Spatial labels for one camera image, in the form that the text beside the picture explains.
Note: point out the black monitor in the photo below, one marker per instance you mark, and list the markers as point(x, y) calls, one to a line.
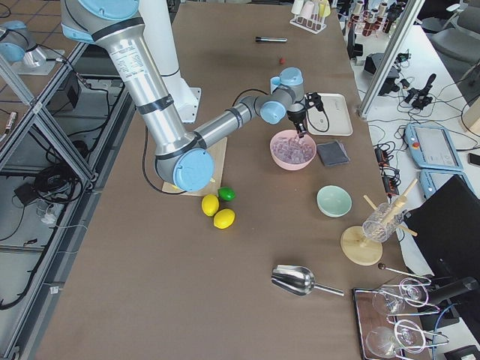
point(448, 230)

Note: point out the light blue plastic cup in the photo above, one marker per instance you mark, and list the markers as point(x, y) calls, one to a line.
point(275, 82)

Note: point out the green lime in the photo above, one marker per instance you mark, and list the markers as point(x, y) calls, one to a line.
point(226, 193)

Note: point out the aluminium frame post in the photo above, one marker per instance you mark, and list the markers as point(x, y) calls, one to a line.
point(407, 19)

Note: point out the pile of clear ice cubes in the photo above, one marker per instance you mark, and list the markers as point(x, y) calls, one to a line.
point(288, 150)

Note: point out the blue teach pendant lower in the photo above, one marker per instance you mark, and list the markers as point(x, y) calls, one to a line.
point(431, 180)

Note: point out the pink bowl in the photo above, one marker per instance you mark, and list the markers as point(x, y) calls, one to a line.
point(283, 165)

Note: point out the bamboo cutting board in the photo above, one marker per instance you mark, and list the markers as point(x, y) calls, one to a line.
point(215, 153)

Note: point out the wooden cup drying rack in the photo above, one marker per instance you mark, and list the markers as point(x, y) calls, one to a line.
point(358, 248)

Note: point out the blue teach pendant upper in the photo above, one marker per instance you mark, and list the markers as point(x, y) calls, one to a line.
point(431, 147)

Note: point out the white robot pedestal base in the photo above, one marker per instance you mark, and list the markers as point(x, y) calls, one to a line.
point(180, 86)

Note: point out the white rack with cups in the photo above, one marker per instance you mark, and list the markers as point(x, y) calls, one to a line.
point(310, 15)

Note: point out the wine glass lower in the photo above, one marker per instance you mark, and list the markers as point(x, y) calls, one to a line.
point(404, 339)

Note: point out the yellow lemon near board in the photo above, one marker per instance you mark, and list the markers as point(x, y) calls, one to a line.
point(210, 205)

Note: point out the clear textured glass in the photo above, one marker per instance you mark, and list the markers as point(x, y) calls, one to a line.
point(380, 225)

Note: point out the long bar spoon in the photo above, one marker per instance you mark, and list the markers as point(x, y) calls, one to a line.
point(384, 267)

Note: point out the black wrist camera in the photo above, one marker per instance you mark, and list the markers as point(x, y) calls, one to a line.
point(314, 100)

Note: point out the mint green bowl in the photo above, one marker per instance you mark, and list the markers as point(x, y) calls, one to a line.
point(333, 201)

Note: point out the cream rabbit tray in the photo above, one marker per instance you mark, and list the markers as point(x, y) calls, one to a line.
point(334, 120)

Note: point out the wire glass holder tray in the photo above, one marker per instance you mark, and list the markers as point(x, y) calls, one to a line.
point(388, 320)

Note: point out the red wire cup rack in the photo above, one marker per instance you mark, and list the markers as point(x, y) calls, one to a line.
point(371, 17)

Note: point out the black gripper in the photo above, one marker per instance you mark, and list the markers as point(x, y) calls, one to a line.
point(297, 118)

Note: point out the blue teach pendant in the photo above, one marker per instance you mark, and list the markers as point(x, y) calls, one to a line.
point(431, 180)
point(431, 147)

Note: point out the wine glass upper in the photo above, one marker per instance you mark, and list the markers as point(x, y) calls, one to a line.
point(393, 298)

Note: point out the steel ice scoop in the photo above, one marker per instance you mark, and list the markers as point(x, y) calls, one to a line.
point(299, 280)

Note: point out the yellow lemon outer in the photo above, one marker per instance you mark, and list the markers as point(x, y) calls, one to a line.
point(224, 218)

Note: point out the wine glass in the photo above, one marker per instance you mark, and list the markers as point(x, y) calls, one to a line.
point(393, 298)
point(404, 339)

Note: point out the grey folded cloth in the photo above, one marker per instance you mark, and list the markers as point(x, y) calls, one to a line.
point(332, 153)

